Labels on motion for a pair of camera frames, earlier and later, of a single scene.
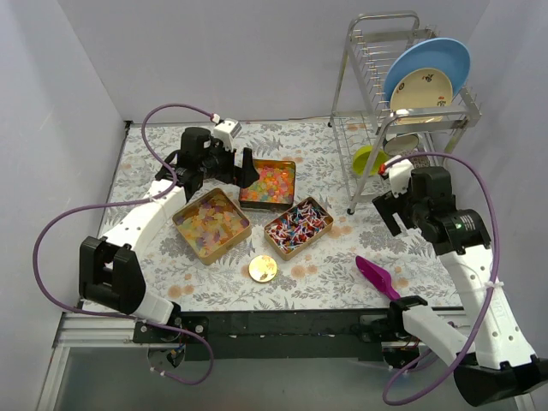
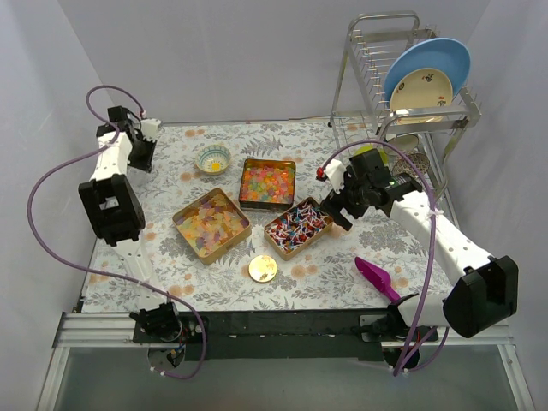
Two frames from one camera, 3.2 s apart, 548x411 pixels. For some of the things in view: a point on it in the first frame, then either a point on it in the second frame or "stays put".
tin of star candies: [275, 188] stays put
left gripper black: [235, 169] → [142, 151]
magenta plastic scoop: [378, 276] stays put
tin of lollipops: [297, 228] stays put
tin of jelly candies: [212, 225] stays put
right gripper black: [394, 210] → [345, 201]
